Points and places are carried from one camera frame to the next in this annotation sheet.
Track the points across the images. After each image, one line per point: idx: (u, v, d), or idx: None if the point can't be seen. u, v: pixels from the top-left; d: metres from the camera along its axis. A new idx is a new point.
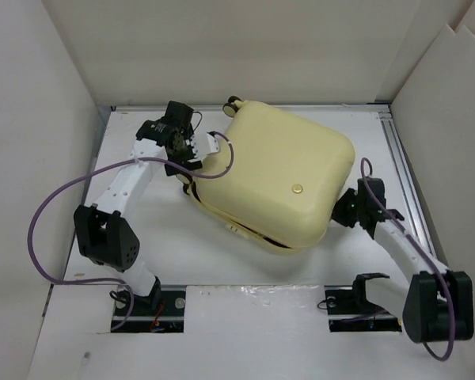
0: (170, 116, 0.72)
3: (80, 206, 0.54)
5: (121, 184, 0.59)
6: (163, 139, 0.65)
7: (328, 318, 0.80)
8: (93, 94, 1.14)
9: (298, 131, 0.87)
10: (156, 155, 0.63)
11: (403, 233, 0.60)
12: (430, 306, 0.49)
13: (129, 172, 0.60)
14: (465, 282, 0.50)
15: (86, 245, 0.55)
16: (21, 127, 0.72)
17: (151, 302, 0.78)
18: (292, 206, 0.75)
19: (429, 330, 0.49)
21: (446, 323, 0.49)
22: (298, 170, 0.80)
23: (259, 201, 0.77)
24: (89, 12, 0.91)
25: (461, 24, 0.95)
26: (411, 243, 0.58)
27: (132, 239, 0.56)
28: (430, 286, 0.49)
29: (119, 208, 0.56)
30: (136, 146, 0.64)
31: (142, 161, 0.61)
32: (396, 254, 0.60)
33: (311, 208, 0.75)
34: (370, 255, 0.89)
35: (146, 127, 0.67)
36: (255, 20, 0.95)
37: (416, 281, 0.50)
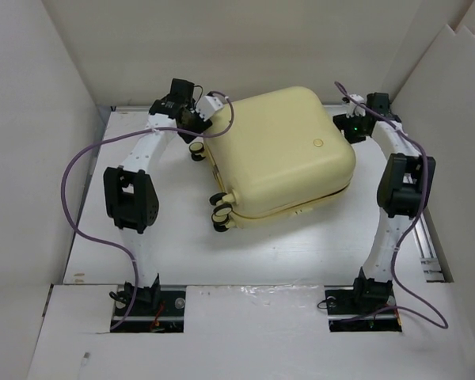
0: (176, 93, 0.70)
3: (108, 166, 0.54)
5: (142, 148, 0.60)
6: (175, 112, 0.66)
7: (328, 318, 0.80)
8: (93, 94, 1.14)
9: (272, 102, 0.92)
10: (171, 125, 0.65)
11: (395, 130, 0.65)
12: (397, 179, 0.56)
13: (146, 139, 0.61)
14: (432, 162, 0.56)
15: (114, 203, 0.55)
16: (20, 127, 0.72)
17: (151, 302, 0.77)
18: (329, 155, 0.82)
19: (392, 197, 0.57)
21: (406, 195, 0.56)
22: (304, 130, 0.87)
23: (309, 170, 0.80)
24: (90, 11, 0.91)
25: (461, 24, 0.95)
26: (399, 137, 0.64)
27: (156, 197, 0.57)
28: (402, 161, 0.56)
29: (142, 168, 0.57)
30: (150, 119, 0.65)
31: (158, 131, 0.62)
32: (385, 147, 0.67)
33: (339, 147, 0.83)
34: (367, 245, 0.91)
35: (157, 104, 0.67)
36: (255, 19, 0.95)
37: (392, 157, 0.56)
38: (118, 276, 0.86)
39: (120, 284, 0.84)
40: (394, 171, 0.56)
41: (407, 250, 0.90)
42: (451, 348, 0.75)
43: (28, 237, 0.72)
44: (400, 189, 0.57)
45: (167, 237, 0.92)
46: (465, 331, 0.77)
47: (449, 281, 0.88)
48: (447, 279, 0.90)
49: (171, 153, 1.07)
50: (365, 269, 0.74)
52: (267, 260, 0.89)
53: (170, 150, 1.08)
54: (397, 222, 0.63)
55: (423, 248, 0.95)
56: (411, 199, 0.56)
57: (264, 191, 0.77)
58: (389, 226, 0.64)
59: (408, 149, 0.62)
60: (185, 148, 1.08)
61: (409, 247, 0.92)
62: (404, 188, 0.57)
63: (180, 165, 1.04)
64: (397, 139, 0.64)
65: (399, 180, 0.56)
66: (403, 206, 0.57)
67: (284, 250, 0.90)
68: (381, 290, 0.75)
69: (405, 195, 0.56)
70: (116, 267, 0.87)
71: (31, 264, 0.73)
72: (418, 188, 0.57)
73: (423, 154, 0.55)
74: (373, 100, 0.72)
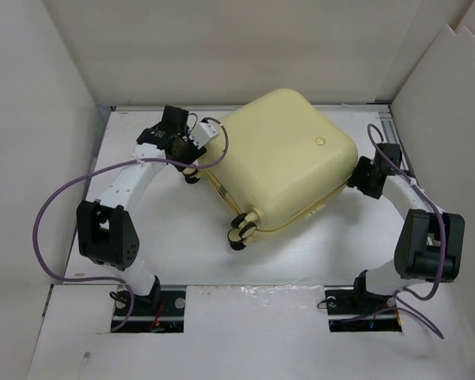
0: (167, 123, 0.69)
3: (83, 201, 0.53)
5: (123, 180, 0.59)
6: (163, 143, 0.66)
7: (328, 318, 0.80)
8: (93, 94, 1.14)
9: (271, 104, 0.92)
10: (158, 156, 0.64)
11: (409, 184, 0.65)
12: (419, 240, 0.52)
13: (130, 170, 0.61)
14: (461, 224, 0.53)
15: (89, 241, 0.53)
16: (21, 127, 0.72)
17: (151, 302, 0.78)
18: (333, 151, 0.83)
19: (414, 262, 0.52)
21: (432, 260, 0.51)
22: (300, 131, 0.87)
23: (319, 170, 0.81)
24: (90, 11, 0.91)
25: (461, 24, 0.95)
26: (416, 191, 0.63)
27: (134, 236, 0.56)
28: (423, 218, 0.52)
29: (122, 203, 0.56)
30: (137, 150, 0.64)
31: (144, 161, 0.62)
32: (400, 201, 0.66)
33: (340, 145, 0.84)
34: (368, 245, 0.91)
35: (146, 133, 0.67)
36: (255, 19, 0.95)
37: (411, 214, 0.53)
38: None
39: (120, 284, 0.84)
40: (415, 230, 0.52)
41: None
42: (451, 348, 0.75)
43: (28, 237, 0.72)
44: (422, 252, 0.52)
45: (167, 237, 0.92)
46: (465, 331, 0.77)
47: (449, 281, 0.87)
48: None
49: None
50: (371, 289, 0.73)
52: (267, 260, 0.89)
53: None
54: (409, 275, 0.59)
55: None
56: (434, 266, 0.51)
57: (279, 200, 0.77)
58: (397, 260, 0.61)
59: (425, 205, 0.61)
60: None
61: None
62: (427, 252, 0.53)
63: None
64: (414, 195, 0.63)
65: (421, 241, 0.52)
66: (425, 272, 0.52)
67: (284, 250, 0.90)
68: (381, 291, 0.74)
69: (427, 260, 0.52)
70: None
71: (31, 264, 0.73)
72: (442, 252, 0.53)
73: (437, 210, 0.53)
74: (386, 149, 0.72)
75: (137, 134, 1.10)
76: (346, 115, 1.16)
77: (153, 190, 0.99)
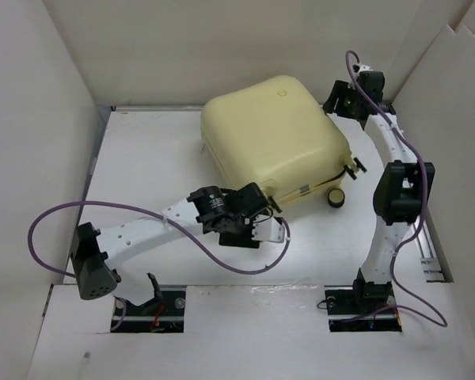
0: (238, 198, 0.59)
3: (88, 222, 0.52)
5: (134, 231, 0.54)
6: (207, 215, 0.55)
7: (328, 318, 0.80)
8: (93, 94, 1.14)
9: (228, 101, 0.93)
10: (188, 225, 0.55)
11: (390, 127, 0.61)
12: (396, 187, 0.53)
13: (152, 222, 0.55)
14: (430, 169, 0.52)
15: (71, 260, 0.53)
16: (20, 127, 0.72)
17: (142, 309, 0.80)
18: (299, 89, 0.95)
19: (391, 204, 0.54)
21: (407, 201, 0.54)
22: (269, 107, 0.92)
23: (314, 108, 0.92)
24: (90, 11, 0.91)
25: (461, 24, 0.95)
26: (395, 136, 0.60)
27: (110, 283, 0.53)
28: (400, 169, 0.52)
29: (109, 251, 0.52)
30: (179, 203, 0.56)
31: (168, 224, 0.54)
32: (378, 144, 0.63)
33: (295, 84, 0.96)
34: (367, 242, 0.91)
35: (206, 192, 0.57)
36: (255, 18, 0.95)
37: (389, 166, 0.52)
38: None
39: None
40: (393, 180, 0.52)
41: (406, 250, 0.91)
42: (451, 348, 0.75)
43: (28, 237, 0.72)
44: (398, 196, 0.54)
45: None
46: (465, 331, 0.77)
47: (449, 281, 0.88)
48: (447, 279, 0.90)
49: (170, 153, 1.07)
50: (366, 274, 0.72)
52: (267, 260, 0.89)
53: (171, 150, 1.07)
54: (395, 228, 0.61)
55: (423, 248, 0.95)
56: (411, 206, 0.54)
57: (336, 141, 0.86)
58: (387, 233, 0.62)
59: (404, 152, 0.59)
60: (185, 148, 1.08)
61: (408, 246, 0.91)
62: (402, 194, 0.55)
63: (180, 165, 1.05)
64: (393, 141, 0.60)
65: (397, 188, 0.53)
66: (401, 212, 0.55)
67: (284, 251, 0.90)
68: (380, 289, 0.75)
69: (405, 201, 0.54)
70: None
71: (30, 264, 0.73)
72: (416, 194, 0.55)
73: (421, 159, 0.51)
74: (366, 82, 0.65)
75: (137, 134, 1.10)
76: None
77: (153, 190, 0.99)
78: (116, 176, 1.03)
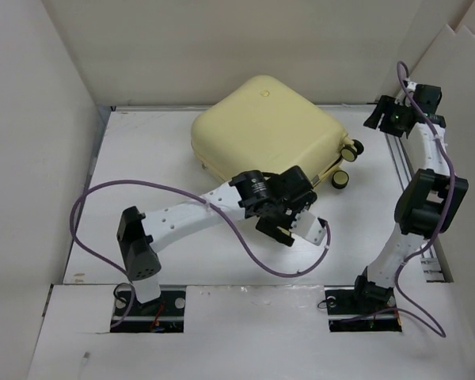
0: (281, 183, 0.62)
3: (133, 207, 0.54)
5: (178, 215, 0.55)
6: (248, 201, 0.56)
7: (328, 318, 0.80)
8: (93, 94, 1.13)
9: (217, 112, 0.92)
10: (230, 210, 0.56)
11: (434, 138, 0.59)
12: (419, 195, 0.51)
13: (194, 207, 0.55)
14: (462, 187, 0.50)
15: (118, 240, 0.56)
16: (20, 127, 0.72)
17: (142, 308, 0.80)
18: (281, 87, 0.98)
19: (411, 212, 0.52)
21: (428, 214, 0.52)
22: (259, 109, 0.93)
23: (301, 101, 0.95)
24: (90, 12, 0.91)
25: (461, 24, 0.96)
26: (438, 147, 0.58)
27: (152, 264, 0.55)
28: (428, 178, 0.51)
29: (154, 235, 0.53)
30: (222, 188, 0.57)
31: (210, 208, 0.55)
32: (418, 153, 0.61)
33: (275, 83, 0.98)
34: (368, 242, 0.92)
35: (248, 177, 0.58)
36: (255, 18, 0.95)
37: (419, 172, 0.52)
38: (119, 276, 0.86)
39: (123, 283, 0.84)
40: (417, 187, 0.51)
41: None
42: (451, 347, 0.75)
43: (27, 237, 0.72)
44: (419, 207, 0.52)
45: None
46: (465, 332, 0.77)
47: (449, 280, 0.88)
48: (447, 279, 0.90)
49: (171, 153, 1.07)
50: (370, 271, 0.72)
52: (267, 260, 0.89)
53: (171, 150, 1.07)
54: (408, 240, 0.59)
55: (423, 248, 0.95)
56: (430, 218, 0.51)
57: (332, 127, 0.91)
58: (399, 242, 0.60)
59: (440, 165, 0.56)
60: (185, 148, 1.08)
61: None
62: (426, 206, 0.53)
63: (180, 165, 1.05)
64: (433, 151, 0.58)
65: (420, 196, 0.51)
66: (420, 225, 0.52)
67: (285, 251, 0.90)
68: (380, 291, 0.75)
69: (426, 213, 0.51)
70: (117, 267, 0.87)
71: (30, 264, 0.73)
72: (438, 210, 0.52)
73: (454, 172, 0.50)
74: (422, 93, 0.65)
75: (137, 134, 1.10)
76: (346, 115, 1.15)
77: (153, 191, 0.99)
78: (116, 175, 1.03)
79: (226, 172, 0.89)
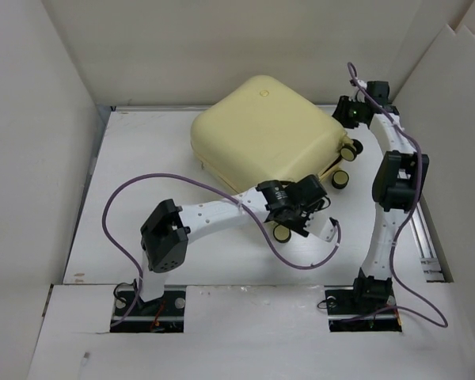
0: (298, 189, 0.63)
3: (172, 199, 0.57)
5: (213, 211, 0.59)
6: (274, 206, 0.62)
7: (328, 318, 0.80)
8: (93, 94, 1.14)
9: (214, 111, 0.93)
10: (257, 212, 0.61)
11: (392, 123, 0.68)
12: (392, 176, 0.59)
13: (226, 206, 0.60)
14: (426, 160, 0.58)
15: (150, 229, 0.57)
16: (20, 127, 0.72)
17: (142, 308, 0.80)
18: (279, 87, 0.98)
19: (388, 191, 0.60)
21: (402, 189, 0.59)
22: (257, 110, 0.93)
23: (299, 102, 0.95)
24: (89, 12, 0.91)
25: (461, 24, 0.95)
26: (396, 131, 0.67)
27: (180, 256, 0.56)
28: (397, 159, 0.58)
29: (192, 226, 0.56)
30: (250, 191, 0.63)
31: (243, 208, 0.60)
32: (380, 138, 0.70)
33: (270, 82, 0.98)
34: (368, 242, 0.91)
35: (271, 185, 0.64)
36: (254, 18, 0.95)
37: (386, 156, 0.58)
38: (118, 276, 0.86)
39: (123, 283, 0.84)
40: (388, 169, 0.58)
41: (406, 250, 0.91)
42: (451, 347, 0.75)
43: (27, 237, 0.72)
44: (393, 185, 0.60)
45: None
46: (465, 331, 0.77)
47: (449, 281, 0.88)
48: (447, 279, 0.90)
49: (170, 153, 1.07)
50: (365, 268, 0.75)
52: (268, 260, 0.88)
53: (171, 150, 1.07)
54: (393, 216, 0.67)
55: (423, 248, 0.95)
56: (405, 194, 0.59)
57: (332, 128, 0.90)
58: (385, 220, 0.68)
59: (403, 145, 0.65)
60: (184, 148, 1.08)
61: (409, 247, 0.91)
62: (399, 183, 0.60)
63: (180, 165, 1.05)
64: (393, 134, 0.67)
65: (393, 176, 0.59)
66: (397, 200, 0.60)
67: (286, 251, 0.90)
68: (381, 291, 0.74)
69: (400, 190, 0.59)
70: (117, 267, 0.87)
71: (30, 264, 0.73)
72: (411, 184, 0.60)
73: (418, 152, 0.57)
74: (374, 88, 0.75)
75: (137, 134, 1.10)
76: None
77: (153, 191, 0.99)
78: (116, 176, 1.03)
79: (226, 173, 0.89)
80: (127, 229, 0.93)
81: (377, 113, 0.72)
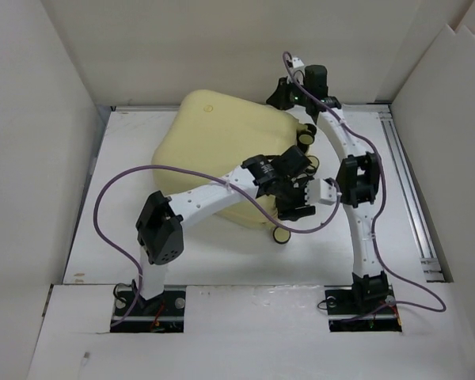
0: (283, 162, 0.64)
3: (159, 191, 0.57)
5: (203, 195, 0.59)
6: (262, 180, 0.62)
7: (328, 318, 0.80)
8: (92, 94, 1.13)
9: (169, 144, 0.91)
10: (247, 188, 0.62)
11: (339, 123, 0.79)
12: (352, 178, 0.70)
13: (214, 188, 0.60)
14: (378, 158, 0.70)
15: (144, 224, 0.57)
16: (20, 127, 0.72)
17: (144, 308, 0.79)
18: (220, 96, 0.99)
19: (351, 189, 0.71)
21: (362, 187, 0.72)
22: (207, 128, 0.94)
23: (239, 103, 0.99)
24: (89, 12, 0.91)
25: (461, 24, 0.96)
26: (343, 129, 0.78)
27: (180, 245, 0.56)
28: (354, 164, 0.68)
29: (184, 214, 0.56)
30: (236, 171, 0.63)
31: (230, 187, 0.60)
32: (331, 137, 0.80)
33: (211, 96, 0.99)
34: None
35: (256, 159, 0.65)
36: (254, 18, 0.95)
37: (343, 162, 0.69)
38: (118, 276, 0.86)
39: (123, 283, 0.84)
40: (349, 173, 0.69)
41: (406, 250, 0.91)
42: (451, 348, 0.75)
43: (27, 237, 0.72)
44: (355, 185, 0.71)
45: None
46: (465, 332, 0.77)
47: (449, 281, 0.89)
48: (447, 279, 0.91)
49: None
50: (356, 270, 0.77)
52: (268, 260, 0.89)
53: None
54: (365, 210, 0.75)
55: (423, 248, 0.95)
56: (366, 190, 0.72)
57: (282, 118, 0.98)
58: (359, 215, 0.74)
59: (353, 145, 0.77)
60: None
61: (409, 246, 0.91)
62: (359, 181, 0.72)
63: None
64: (342, 134, 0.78)
65: (354, 179, 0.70)
66: (361, 195, 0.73)
67: (286, 250, 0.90)
68: (380, 288, 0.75)
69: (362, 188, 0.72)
70: (117, 267, 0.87)
71: (31, 263, 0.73)
72: (368, 179, 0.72)
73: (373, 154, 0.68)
74: (313, 77, 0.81)
75: (137, 134, 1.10)
76: (346, 114, 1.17)
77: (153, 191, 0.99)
78: (116, 176, 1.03)
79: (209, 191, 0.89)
80: (127, 229, 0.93)
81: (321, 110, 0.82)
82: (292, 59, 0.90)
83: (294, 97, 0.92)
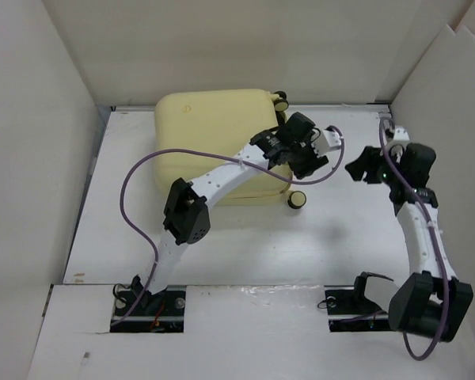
0: (287, 131, 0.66)
3: (181, 179, 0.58)
5: (220, 176, 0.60)
6: (272, 152, 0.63)
7: (328, 318, 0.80)
8: (92, 93, 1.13)
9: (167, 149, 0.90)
10: (259, 162, 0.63)
11: (427, 225, 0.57)
12: (419, 305, 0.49)
13: (229, 167, 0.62)
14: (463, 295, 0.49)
15: (171, 210, 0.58)
16: (21, 127, 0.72)
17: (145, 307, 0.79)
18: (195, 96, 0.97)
19: (410, 320, 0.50)
21: (429, 323, 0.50)
22: (195, 123, 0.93)
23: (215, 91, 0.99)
24: (89, 11, 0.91)
25: (461, 24, 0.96)
26: (431, 237, 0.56)
27: (207, 225, 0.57)
28: (427, 286, 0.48)
29: (207, 195, 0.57)
30: (245, 148, 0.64)
31: (245, 164, 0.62)
32: (410, 241, 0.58)
33: (186, 100, 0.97)
34: (366, 241, 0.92)
35: (262, 135, 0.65)
36: (255, 19, 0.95)
37: (413, 277, 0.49)
38: (119, 276, 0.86)
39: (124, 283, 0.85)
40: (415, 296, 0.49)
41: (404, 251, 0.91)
42: (451, 348, 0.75)
43: (26, 237, 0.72)
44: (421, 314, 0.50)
45: None
46: (465, 332, 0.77)
47: None
48: None
49: None
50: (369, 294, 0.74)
52: (267, 260, 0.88)
53: None
54: None
55: None
56: (431, 327, 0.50)
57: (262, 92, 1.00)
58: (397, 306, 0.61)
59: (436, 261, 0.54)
60: None
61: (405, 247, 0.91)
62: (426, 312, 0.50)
63: None
64: (427, 245, 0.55)
65: (419, 308, 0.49)
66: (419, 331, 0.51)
67: (286, 250, 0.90)
68: None
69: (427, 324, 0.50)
70: (117, 267, 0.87)
71: (30, 263, 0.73)
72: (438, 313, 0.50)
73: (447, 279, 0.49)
74: (413, 159, 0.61)
75: (137, 134, 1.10)
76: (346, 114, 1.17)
77: (153, 191, 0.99)
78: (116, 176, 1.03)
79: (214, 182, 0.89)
80: (126, 229, 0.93)
81: (408, 199, 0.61)
82: (393, 127, 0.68)
83: (382, 175, 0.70)
